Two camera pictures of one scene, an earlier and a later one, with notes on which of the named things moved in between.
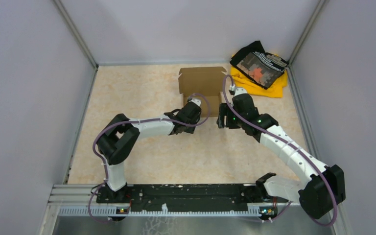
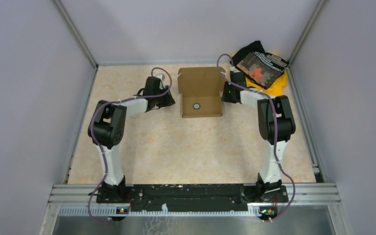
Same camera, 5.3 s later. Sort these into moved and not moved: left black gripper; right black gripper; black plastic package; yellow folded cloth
Moved: left black gripper; right black gripper
Not moved: yellow folded cloth; black plastic package
